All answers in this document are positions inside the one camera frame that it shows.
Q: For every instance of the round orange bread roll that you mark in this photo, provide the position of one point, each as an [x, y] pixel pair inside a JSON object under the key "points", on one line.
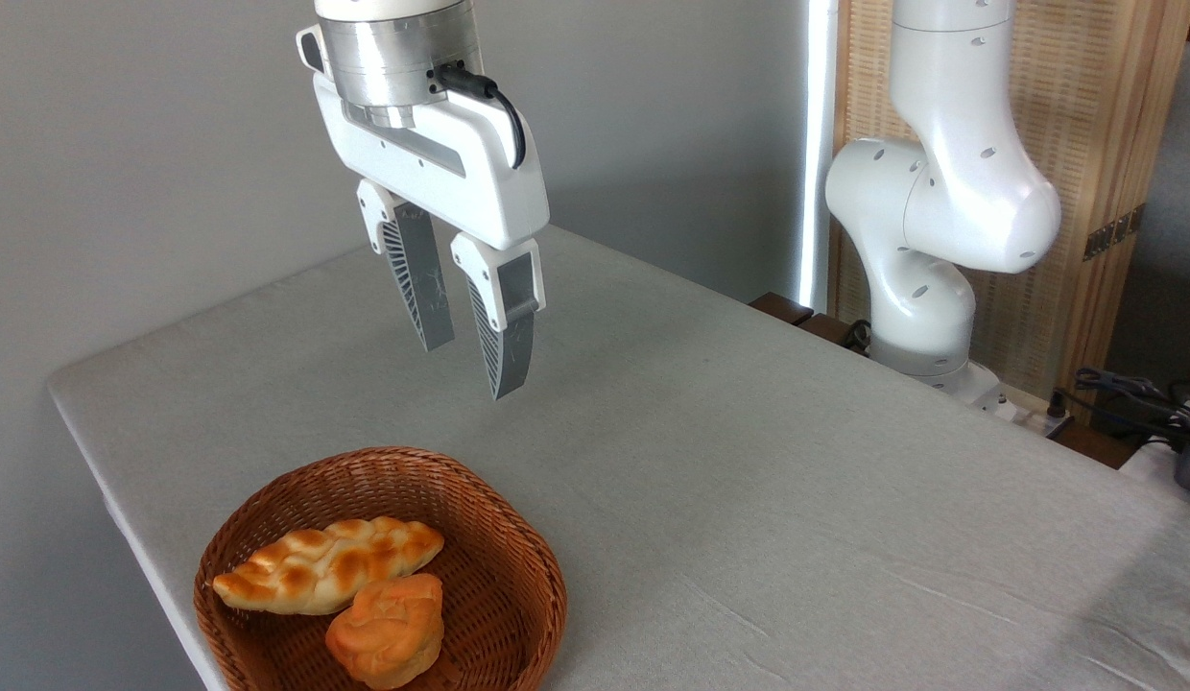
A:
{"points": [[384, 635]]}

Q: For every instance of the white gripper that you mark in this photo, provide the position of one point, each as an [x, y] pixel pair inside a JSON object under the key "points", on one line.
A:
{"points": [[480, 182]]}

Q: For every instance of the grey tablecloth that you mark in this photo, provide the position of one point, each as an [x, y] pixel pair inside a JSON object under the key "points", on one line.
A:
{"points": [[797, 537]]}

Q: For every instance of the brown wicker basket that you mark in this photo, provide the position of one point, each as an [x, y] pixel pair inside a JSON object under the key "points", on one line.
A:
{"points": [[494, 576]]}

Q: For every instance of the dark metal screen hinge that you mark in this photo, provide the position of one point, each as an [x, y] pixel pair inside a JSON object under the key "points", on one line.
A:
{"points": [[1113, 232]]}

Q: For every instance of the long braided bread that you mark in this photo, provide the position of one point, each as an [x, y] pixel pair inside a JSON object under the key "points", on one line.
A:
{"points": [[317, 568]]}

